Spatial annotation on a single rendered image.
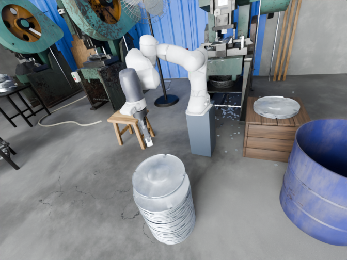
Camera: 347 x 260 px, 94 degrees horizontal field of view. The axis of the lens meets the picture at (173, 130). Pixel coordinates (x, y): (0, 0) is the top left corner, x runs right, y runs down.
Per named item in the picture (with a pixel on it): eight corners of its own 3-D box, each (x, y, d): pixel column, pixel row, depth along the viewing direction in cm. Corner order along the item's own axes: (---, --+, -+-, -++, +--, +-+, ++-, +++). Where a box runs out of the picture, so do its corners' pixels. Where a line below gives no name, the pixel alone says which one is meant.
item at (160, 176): (179, 201, 73) (178, 200, 72) (123, 194, 81) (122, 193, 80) (188, 155, 95) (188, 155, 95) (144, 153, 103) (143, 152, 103)
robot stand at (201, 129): (210, 157, 139) (208, 112, 113) (191, 153, 147) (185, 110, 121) (216, 144, 152) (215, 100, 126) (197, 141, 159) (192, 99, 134)
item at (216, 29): (234, 31, 144) (234, 23, 141) (211, 34, 153) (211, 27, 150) (236, 28, 156) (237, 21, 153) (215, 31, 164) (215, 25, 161)
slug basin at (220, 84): (238, 91, 165) (238, 81, 159) (205, 90, 179) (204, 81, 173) (241, 78, 189) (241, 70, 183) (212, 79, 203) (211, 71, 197)
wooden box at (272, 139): (298, 164, 119) (314, 125, 99) (242, 157, 133) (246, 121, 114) (289, 131, 148) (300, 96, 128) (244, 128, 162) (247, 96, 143)
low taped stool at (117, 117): (119, 145, 176) (106, 119, 157) (131, 132, 193) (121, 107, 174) (145, 150, 162) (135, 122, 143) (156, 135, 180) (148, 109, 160)
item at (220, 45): (226, 60, 140) (226, 42, 133) (210, 61, 146) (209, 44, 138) (230, 52, 158) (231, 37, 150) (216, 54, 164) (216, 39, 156)
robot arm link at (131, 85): (145, 86, 87) (127, 90, 87) (138, 61, 80) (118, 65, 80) (144, 100, 72) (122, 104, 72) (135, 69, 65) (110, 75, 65)
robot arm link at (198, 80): (211, 81, 122) (210, 45, 108) (203, 91, 109) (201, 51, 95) (197, 81, 127) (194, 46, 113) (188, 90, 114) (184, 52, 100)
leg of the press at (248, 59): (250, 125, 165) (264, 20, 114) (238, 124, 170) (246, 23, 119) (254, 89, 230) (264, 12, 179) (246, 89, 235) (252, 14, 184)
